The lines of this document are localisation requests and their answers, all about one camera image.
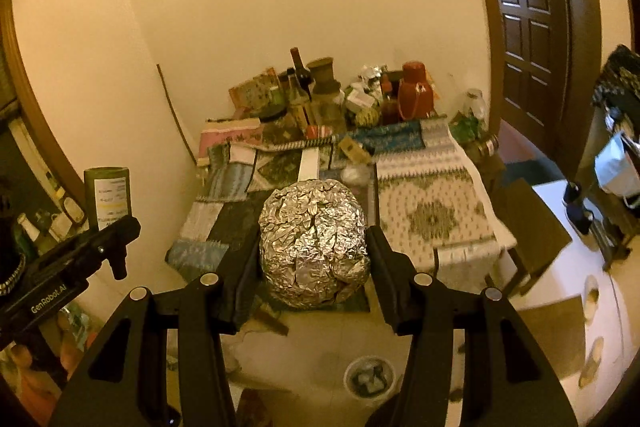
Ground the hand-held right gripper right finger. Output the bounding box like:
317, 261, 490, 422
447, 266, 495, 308
366, 226, 578, 427

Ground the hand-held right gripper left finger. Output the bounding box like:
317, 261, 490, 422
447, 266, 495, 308
47, 227, 263, 427

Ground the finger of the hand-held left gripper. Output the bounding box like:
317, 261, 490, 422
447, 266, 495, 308
75, 215, 142, 281

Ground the green cylindrical can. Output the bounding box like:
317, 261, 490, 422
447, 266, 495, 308
83, 165, 132, 233

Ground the aluminium foil ball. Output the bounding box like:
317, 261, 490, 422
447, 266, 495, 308
258, 178, 372, 309

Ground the small round waste bin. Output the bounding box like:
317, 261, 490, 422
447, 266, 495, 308
343, 355, 397, 395

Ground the row of windowsill bottles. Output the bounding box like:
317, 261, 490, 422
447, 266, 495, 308
15, 172, 88, 253

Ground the orange cloth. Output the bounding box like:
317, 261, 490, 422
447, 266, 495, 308
7, 342, 68, 413

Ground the table with patchwork cloth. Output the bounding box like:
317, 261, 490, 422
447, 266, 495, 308
165, 114, 516, 313

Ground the thin wooden stick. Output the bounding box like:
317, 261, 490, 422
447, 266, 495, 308
156, 64, 197, 165

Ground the white paper strip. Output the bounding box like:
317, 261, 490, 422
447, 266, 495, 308
299, 147, 321, 182

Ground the pink folded cloth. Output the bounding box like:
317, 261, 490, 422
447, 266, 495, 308
199, 117, 263, 158

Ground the dark wooden stool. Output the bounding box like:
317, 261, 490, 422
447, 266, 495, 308
492, 179, 573, 298

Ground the dark lidded jar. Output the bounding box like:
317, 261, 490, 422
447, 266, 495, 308
470, 134, 501, 158

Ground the white side table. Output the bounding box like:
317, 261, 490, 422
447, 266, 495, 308
515, 179, 616, 308

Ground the green leafy bundle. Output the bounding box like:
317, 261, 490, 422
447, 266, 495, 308
448, 112, 483, 140

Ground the cluster of jars and containers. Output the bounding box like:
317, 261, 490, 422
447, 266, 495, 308
270, 67, 401, 132

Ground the red thermos flask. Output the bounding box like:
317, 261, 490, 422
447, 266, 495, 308
397, 61, 435, 120

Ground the clear glass jar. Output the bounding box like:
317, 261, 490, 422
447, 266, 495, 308
462, 89, 488, 122

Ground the floral patterned box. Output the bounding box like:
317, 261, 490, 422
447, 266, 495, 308
229, 68, 281, 112

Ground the beige slipper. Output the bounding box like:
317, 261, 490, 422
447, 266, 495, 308
577, 337, 606, 390
582, 274, 601, 325

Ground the crumpled foil wrapper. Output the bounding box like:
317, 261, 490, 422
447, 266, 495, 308
357, 64, 391, 88

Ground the brown ceramic vase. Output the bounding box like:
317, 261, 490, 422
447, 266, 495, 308
306, 58, 341, 100

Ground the dark wine bottle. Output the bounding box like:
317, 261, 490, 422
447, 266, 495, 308
289, 47, 313, 102

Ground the white plastic bag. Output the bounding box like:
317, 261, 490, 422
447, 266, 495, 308
594, 132, 640, 208

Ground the brown panelled door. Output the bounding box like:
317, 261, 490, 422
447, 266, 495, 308
477, 0, 571, 142

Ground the brown window frame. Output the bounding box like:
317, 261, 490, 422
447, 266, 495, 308
0, 0, 91, 218

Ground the brown door frame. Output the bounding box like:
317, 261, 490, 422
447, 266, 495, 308
462, 0, 603, 178

